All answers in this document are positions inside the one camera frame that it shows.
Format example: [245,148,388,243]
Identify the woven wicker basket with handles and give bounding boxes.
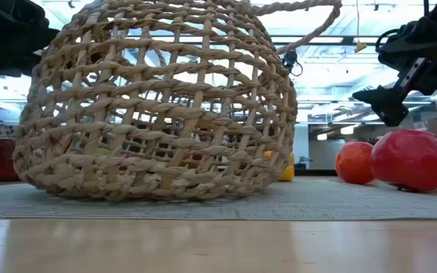
[12,0,344,202]

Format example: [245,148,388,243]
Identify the red streaked apple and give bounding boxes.
[334,141,377,186]

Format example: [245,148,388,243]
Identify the red-purple grape bunch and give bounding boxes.
[118,152,140,171]

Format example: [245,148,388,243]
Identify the large red apple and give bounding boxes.
[370,128,437,193]

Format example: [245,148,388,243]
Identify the floral patterned fabric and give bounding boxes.
[0,124,17,142]

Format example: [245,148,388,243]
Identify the grey woven placemat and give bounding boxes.
[0,176,437,221]

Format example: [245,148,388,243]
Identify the yellow bell pepper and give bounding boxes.
[263,150,296,183]

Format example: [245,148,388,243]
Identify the black hanging camera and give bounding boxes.
[281,49,303,77]

